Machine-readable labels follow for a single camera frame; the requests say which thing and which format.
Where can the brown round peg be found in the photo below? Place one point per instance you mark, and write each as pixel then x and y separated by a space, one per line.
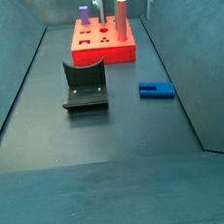
pixel 104 10

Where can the green star peg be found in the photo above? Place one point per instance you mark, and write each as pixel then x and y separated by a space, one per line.
pixel 116 11

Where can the blue square-circle object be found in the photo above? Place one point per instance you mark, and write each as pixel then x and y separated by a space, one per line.
pixel 156 90

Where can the pink hexagonal peg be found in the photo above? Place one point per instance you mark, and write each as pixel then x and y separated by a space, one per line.
pixel 122 16

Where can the red peg board fixture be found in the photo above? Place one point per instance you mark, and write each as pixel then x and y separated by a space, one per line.
pixel 94 41

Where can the black curved cradle fixture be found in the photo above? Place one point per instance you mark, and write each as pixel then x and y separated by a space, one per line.
pixel 86 86

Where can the purple square peg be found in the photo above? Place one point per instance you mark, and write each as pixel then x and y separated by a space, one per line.
pixel 84 13

